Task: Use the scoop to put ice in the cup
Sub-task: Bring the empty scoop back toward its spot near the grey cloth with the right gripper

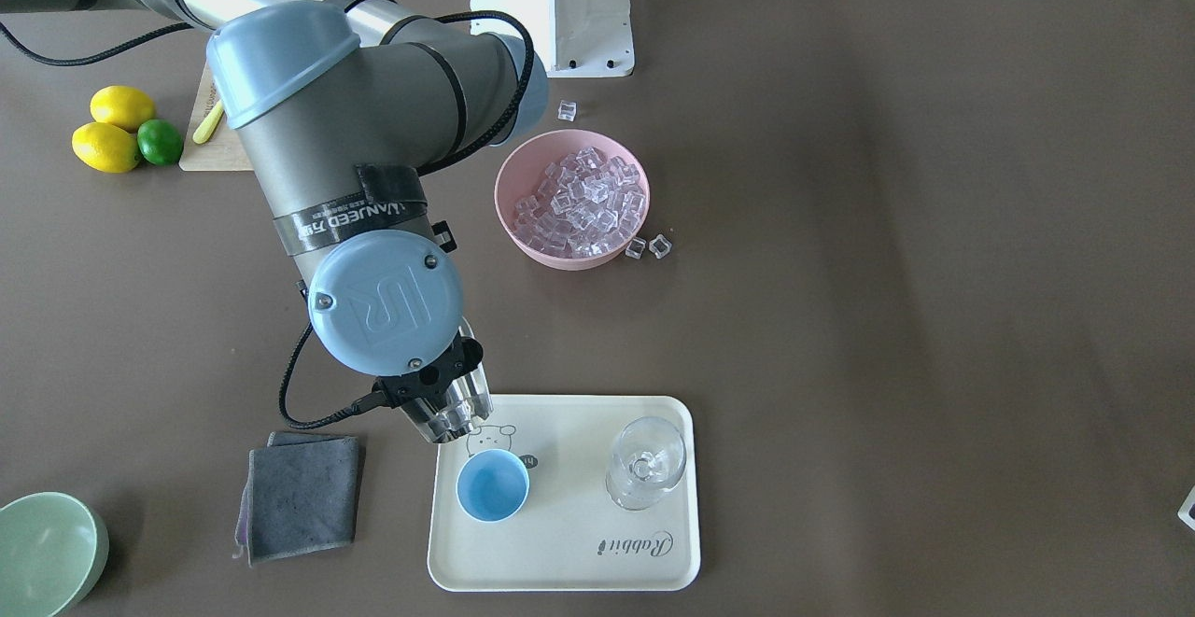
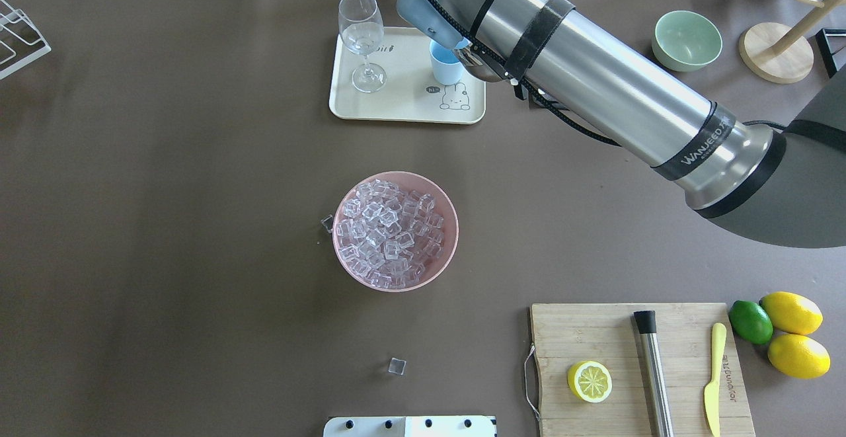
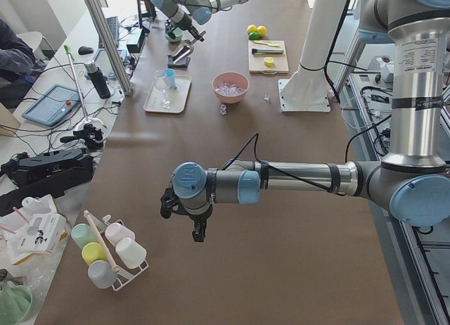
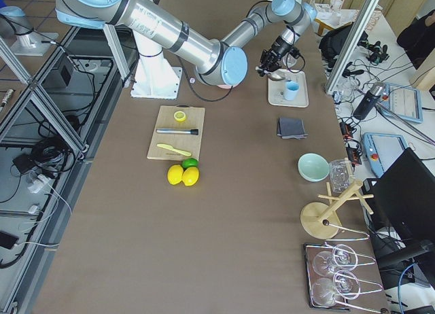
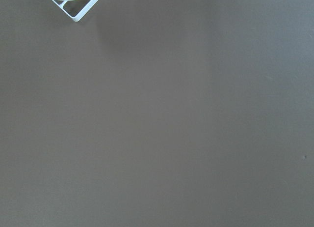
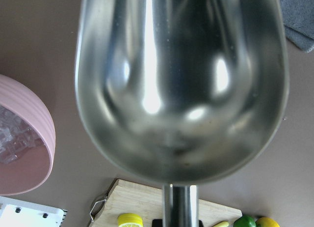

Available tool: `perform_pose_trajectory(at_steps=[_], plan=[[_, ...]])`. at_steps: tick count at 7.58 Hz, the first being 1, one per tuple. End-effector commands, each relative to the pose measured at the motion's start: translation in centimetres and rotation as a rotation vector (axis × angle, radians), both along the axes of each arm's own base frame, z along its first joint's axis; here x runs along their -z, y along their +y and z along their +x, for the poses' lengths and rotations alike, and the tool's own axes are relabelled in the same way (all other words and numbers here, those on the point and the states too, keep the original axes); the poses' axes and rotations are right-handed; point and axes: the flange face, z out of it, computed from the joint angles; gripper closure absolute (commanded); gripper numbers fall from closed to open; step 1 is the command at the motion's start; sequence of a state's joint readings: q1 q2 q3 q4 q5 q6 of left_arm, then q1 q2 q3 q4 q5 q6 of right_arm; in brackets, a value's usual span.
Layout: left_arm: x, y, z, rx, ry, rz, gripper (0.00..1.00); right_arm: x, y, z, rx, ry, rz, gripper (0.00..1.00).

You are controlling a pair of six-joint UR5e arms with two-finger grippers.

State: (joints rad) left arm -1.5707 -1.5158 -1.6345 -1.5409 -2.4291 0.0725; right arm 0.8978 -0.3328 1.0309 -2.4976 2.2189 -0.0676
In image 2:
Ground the pink bowl of ice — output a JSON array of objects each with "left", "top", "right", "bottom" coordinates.
[{"left": 332, "top": 171, "right": 459, "bottom": 293}]

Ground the metal ice scoop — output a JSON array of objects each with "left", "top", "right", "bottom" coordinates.
[{"left": 452, "top": 45, "right": 508, "bottom": 83}]

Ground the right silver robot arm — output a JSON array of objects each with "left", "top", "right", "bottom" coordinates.
[{"left": 425, "top": 0, "right": 845, "bottom": 248}]

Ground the loose ice cube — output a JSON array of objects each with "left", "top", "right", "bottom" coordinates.
[
  {"left": 321, "top": 214, "right": 334, "bottom": 235},
  {"left": 387, "top": 358, "right": 407, "bottom": 375}
]

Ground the light blue cup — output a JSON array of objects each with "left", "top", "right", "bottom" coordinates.
[{"left": 429, "top": 40, "right": 465, "bottom": 85}]

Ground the wooden cup tree stand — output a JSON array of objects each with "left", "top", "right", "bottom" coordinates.
[{"left": 738, "top": 0, "right": 844, "bottom": 84}]

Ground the cream serving tray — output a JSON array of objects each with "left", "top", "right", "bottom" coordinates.
[{"left": 328, "top": 26, "right": 486, "bottom": 126}]

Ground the clear wine glass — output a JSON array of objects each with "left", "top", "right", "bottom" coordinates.
[{"left": 338, "top": 0, "right": 387, "bottom": 93}]

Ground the bamboo cutting board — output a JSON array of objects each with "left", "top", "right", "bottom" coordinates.
[{"left": 529, "top": 303, "right": 730, "bottom": 436}]

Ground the half lemon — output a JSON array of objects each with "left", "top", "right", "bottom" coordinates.
[{"left": 567, "top": 360, "right": 613, "bottom": 403}]

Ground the steel muddler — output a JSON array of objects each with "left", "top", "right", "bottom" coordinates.
[{"left": 633, "top": 310, "right": 675, "bottom": 436}]

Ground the mint green bowl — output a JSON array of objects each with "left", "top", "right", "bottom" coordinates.
[{"left": 652, "top": 11, "right": 723, "bottom": 73}]

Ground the green lime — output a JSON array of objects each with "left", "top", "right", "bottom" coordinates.
[{"left": 728, "top": 299, "right": 774, "bottom": 346}]

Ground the yellow plastic knife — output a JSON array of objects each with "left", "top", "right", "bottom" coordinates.
[{"left": 703, "top": 322, "right": 727, "bottom": 436}]

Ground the yellow lemon left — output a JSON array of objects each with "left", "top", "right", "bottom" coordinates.
[{"left": 759, "top": 290, "right": 823, "bottom": 337}]

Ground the yellow lemon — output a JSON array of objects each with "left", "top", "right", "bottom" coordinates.
[
  {"left": 767, "top": 334, "right": 831, "bottom": 379},
  {"left": 759, "top": 290, "right": 823, "bottom": 337}
]

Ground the yellow lemon right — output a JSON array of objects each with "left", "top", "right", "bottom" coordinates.
[{"left": 767, "top": 334, "right": 831, "bottom": 379}]

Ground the white dish rack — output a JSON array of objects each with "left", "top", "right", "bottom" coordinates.
[{"left": 1, "top": 0, "right": 52, "bottom": 79}]

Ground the black glass holder tray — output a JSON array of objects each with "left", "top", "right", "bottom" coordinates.
[{"left": 815, "top": 28, "right": 845, "bottom": 78}]

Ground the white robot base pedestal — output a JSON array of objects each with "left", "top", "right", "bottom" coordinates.
[{"left": 323, "top": 414, "right": 498, "bottom": 436}]

